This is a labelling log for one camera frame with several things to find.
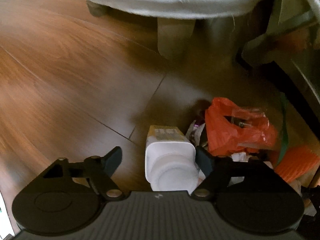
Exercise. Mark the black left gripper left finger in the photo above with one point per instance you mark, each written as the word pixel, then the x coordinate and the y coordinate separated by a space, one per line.
pixel 96 170

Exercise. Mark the orange plastic bag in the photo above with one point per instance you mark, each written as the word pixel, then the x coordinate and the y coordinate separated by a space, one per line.
pixel 231 128

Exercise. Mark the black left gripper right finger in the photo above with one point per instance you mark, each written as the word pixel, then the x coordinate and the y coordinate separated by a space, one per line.
pixel 219 170

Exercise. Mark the orange corrugated wrapper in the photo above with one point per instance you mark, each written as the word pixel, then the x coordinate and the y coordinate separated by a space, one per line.
pixel 296 162

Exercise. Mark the crumpled white paper scraps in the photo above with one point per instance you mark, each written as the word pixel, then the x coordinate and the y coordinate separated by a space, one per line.
pixel 197 133

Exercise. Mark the white milk carton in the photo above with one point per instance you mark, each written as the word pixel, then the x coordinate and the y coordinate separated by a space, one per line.
pixel 170 160

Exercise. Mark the grey bed leg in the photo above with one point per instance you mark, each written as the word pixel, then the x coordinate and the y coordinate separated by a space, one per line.
pixel 173 36

